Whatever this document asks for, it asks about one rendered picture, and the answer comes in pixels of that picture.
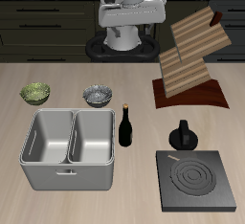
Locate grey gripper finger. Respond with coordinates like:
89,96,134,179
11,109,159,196
111,26,122,39
145,23,155,37

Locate dark kitchen cupboards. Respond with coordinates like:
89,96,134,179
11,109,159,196
0,0,245,64

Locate wooden slat rack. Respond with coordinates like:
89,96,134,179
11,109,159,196
151,5,233,110

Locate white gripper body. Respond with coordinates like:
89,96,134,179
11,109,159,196
98,0,167,29

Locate dark grey fluted bowl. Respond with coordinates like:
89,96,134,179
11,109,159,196
82,84,114,109

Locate flat black base plate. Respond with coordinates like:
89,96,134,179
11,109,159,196
84,31,161,59

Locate white two-bin basket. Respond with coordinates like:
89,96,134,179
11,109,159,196
18,107,117,191

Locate round black stove knob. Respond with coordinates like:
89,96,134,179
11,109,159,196
168,119,199,151

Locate green fluted bowl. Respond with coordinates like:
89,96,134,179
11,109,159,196
19,81,52,106

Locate dark wine bottle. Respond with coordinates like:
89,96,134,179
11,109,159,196
118,102,134,148

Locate dark grey stove plate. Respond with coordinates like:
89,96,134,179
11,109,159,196
155,149,238,213

